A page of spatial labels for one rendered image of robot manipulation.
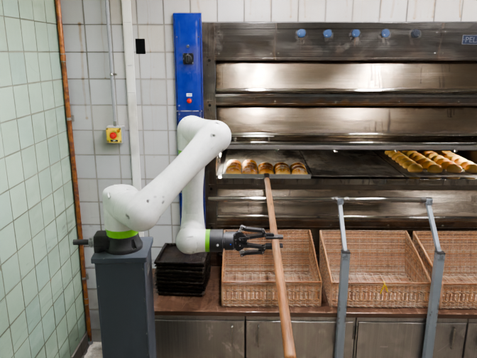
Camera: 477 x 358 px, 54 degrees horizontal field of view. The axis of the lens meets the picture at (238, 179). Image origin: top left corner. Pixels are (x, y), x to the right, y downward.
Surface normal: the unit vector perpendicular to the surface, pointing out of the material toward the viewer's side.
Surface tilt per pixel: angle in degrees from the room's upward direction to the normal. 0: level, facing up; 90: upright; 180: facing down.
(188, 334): 90
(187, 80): 90
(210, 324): 91
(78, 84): 90
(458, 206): 70
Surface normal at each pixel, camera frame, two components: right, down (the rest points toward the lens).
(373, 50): -0.02, 0.26
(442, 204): -0.02, -0.08
